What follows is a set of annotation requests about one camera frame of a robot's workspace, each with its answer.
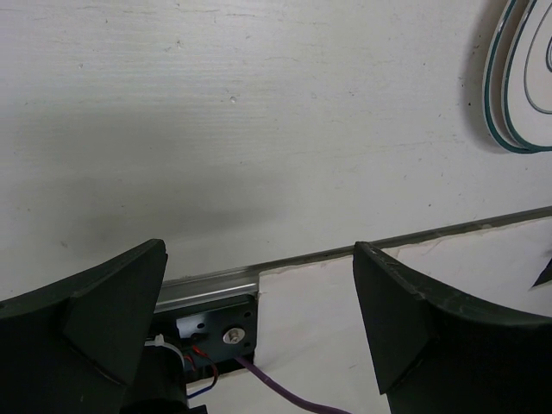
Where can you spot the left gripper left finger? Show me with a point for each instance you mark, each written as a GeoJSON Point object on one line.
{"type": "Point", "coordinates": [74, 346]}

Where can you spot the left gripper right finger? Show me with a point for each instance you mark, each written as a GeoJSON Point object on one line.
{"type": "Point", "coordinates": [436, 349]}

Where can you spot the white green-rimmed plate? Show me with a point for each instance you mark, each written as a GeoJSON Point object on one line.
{"type": "Point", "coordinates": [526, 90]}
{"type": "Point", "coordinates": [493, 79]}

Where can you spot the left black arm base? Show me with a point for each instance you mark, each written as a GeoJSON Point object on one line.
{"type": "Point", "coordinates": [201, 342]}

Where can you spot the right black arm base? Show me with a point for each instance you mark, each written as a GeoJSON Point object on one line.
{"type": "Point", "coordinates": [545, 276]}

